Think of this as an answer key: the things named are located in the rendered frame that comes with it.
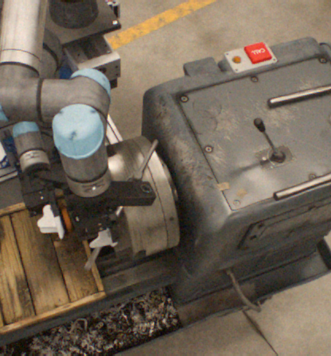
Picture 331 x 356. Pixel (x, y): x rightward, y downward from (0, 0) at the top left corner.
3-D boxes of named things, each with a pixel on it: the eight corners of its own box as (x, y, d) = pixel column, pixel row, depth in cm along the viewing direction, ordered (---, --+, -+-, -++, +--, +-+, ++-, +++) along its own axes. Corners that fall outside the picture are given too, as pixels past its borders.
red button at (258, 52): (261, 46, 132) (262, 40, 130) (270, 61, 130) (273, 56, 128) (242, 51, 131) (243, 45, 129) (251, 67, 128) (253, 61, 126)
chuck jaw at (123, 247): (128, 207, 122) (144, 246, 116) (129, 214, 126) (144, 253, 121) (87, 219, 119) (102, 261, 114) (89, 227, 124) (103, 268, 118)
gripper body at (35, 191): (31, 220, 125) (21, 182, 130) (62, 210, 127) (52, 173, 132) (25, 208, 118) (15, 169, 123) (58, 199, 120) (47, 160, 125)
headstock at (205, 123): (287, 106, 171) (327, 26, 136) (356, 218, 151) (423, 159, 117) (135, 152, 158) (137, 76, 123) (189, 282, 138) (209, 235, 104)
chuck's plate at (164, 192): (134, 156, 146) (144, 117, 116) (169, 252, 139) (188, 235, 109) (123, 160, 145) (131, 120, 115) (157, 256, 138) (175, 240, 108)
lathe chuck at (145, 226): (123, 160, 145) (130, 120, 115) (157, 256, 138) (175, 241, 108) (95, 168, 143) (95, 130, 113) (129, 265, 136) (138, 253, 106)
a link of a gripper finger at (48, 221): (43, 244, 118) (34, 212, 122) (66, 237, 119) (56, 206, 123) (40, 239, 115) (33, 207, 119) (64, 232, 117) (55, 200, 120)
